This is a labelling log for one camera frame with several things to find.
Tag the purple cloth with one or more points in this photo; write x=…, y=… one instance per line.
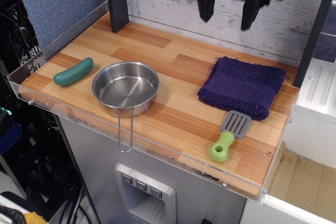
x=248, y=88

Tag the grey green toy spatula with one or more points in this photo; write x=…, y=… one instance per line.
x=235, y=125

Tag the clear acrylic table guard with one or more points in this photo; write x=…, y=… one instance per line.
x=178, y=129

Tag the small steel pan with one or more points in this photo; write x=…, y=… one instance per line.
x=124, y=90

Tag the green toy cucumber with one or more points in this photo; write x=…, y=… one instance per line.
x=74, y=73

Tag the silver toy fridge dispenser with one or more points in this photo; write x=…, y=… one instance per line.
x=145, y=199

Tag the white toy sink counter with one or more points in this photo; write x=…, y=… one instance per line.
x=301, y=186

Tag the black plastic crate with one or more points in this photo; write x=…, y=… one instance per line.
x=21, y=33

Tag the dark right post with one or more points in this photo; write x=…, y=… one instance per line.
x=312, y=42

